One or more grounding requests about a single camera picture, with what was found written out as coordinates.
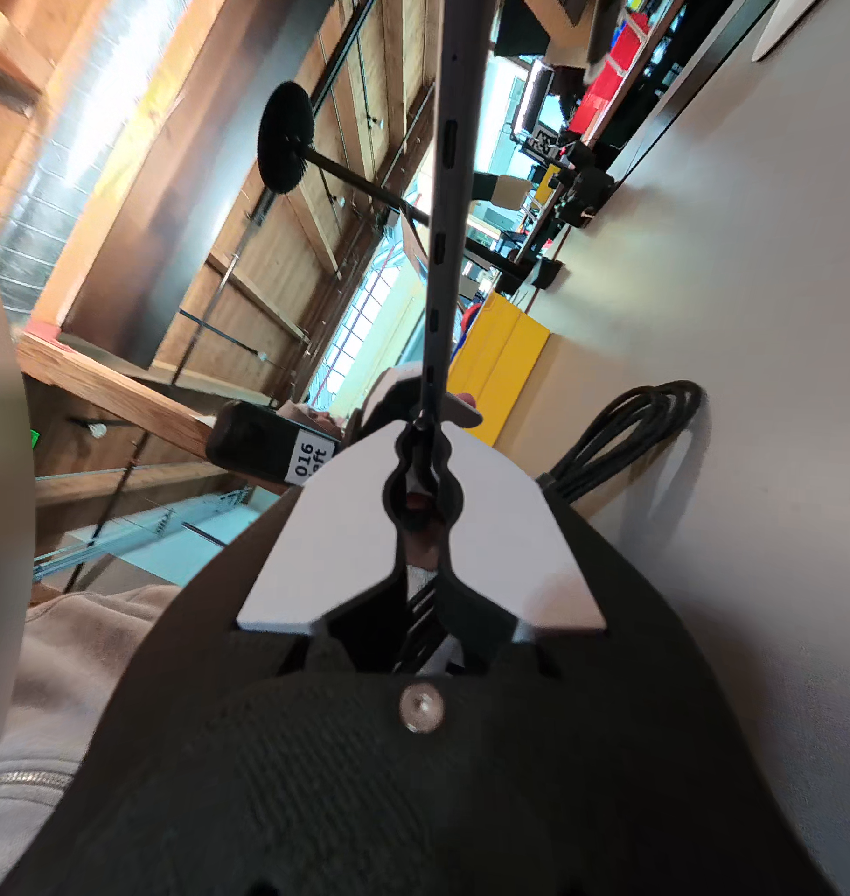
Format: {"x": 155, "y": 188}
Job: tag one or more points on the person's grey hoodie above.
{"x": 61, "y": 700}

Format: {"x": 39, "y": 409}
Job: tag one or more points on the person's left hand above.
{"x": 320, "y": 420}

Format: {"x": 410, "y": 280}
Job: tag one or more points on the red plastic bin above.
{"x": 607, "y": 77}

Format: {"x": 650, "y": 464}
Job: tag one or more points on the black desk device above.
{"x": 579, "y": 189}

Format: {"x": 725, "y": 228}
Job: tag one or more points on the black round-base stand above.
{"x": 285, "y": 136}

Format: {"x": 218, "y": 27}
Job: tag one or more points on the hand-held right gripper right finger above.
{"x": 516, "y": 539}

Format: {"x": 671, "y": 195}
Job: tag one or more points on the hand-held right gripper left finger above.
{"x": 327, "y": 539}

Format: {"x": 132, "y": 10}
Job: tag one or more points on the wooden beam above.
{"x": 117, "y": 392}

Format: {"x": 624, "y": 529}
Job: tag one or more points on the dark grey slim usb hub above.
{"x": 460, "y": 140}

